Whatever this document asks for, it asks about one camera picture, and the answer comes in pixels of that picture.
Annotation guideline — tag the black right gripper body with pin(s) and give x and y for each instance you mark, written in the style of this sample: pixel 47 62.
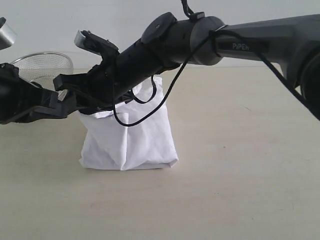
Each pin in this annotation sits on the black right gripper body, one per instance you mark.
pixel 111 79

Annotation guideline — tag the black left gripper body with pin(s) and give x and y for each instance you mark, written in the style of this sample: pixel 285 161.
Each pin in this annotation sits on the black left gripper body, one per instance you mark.
pixel 18 97

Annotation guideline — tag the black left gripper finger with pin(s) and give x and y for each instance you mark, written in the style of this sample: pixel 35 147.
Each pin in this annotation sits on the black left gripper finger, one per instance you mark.
pixel 61 109

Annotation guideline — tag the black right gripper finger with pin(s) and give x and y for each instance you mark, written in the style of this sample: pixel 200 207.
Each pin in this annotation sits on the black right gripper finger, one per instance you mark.
pixel 74 82
pixel 85 105

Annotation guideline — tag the white t-shirt red logo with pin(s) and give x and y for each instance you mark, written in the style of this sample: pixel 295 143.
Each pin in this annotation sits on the white t-shirt red logo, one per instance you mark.
pixel 148 145

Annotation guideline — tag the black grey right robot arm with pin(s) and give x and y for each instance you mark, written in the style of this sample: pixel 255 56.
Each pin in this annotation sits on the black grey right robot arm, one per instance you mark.
pixel 168 43

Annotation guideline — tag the metal mesh strainer bowl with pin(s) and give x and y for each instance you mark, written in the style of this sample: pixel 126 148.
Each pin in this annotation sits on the metal mesh strainer bowl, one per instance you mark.
pixel 43 67

